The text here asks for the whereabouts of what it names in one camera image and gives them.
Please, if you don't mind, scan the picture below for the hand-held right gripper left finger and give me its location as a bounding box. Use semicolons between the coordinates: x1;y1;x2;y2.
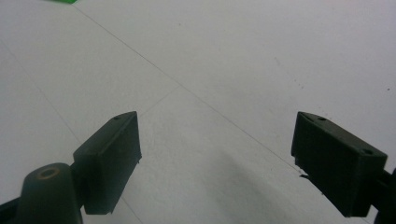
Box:
72;110;143;216

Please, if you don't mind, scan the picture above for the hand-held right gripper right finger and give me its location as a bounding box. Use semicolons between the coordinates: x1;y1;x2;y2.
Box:
290;111;389;218

